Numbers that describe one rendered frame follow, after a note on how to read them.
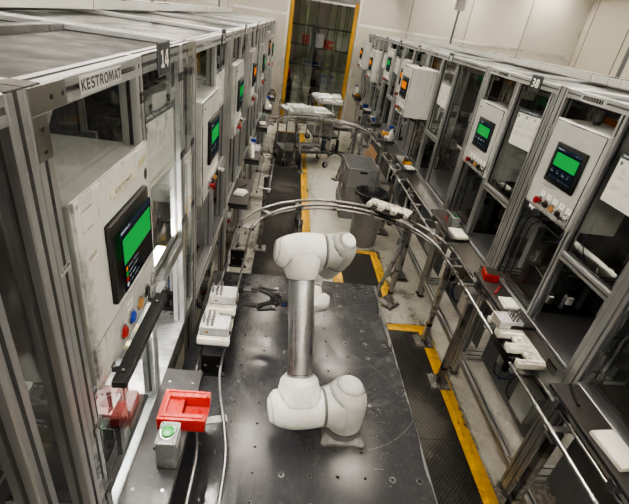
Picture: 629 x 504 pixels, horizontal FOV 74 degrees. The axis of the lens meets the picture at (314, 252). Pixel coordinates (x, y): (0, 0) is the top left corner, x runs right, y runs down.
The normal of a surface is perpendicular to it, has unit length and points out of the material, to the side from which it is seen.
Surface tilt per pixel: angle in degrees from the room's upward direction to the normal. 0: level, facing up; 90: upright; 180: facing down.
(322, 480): 0
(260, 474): 0
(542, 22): 90
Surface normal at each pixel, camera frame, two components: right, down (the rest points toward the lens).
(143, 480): 0.14, -0.86
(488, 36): 0.04, 0.50
